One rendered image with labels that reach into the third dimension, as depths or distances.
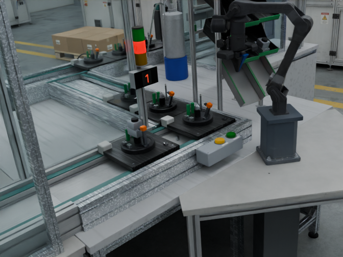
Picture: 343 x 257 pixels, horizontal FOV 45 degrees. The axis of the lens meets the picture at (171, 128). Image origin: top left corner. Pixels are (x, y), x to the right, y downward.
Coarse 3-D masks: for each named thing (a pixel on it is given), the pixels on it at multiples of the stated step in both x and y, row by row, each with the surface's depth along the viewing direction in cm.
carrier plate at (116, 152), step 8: (152, 136) 175; (112, 144) 171; (160, 144) 168; (168, 144) 167; (176, 144) 166; (104, 152) 165; (112, 152) 164; (120, 152) 164; (152, 152) 162; (160, 152) 161; (168, 152) 163; (112, 160) 162; (120, 160) 158; (128, 160) 158; (136, 160) 157; (144, 160) 156; (152, 160) 158; (128, 168) 155; (136, 168) 154
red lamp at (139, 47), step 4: (144, 40) 168; (136, 44) 166; (140, 44) 166; (144, 44) 168; (136, 48) 167; (140, 48) 167; (144, 48) 168; (136, 52) 168; (140, 52) 168; (144, 52) 169
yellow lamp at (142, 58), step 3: (135, 54) 169; (138, 54) 168; (141, 54) 168; (144, 54) 169; (135, 57) 170; (138, 57) 169; (141, 57) 169; (144, 57) 169; (135, 60) 170; (138, 60) 169; (141, 60) 169; (144, 60) 170; (135, 63) 172; (138, 63) 170; (141, 63) 170; (144, 63) 170; (147, 63) 172
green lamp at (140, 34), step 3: (132, 30) 165; (135, 30) 164; (138, 30) 164; (141, 30) 165; (132, 33) 166; (135, 33) 165; (138, 33) 164; (141, 33) 165; (132, 36) 167; (135, 36) 165; (138, 36) 165; (141, 36) 165; (135, 39) 166; (138, 39) 165; (141, 39) 166; (144, 39) 167
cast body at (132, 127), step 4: (128, 120) 163; (132, 120) 161; (136, 120) 161; (140, 120) 162; (128, 124) 163; (132, 124) 161; (136, 124) 161; (140, 124) 163; (128, 128) 164; (132, 128) 162; (136, 128) 162; (128, 132) 165; (132, 132) 163; (136, 132) 161; (140, 132) 162; (136, 136) 162; (140, 136) 163
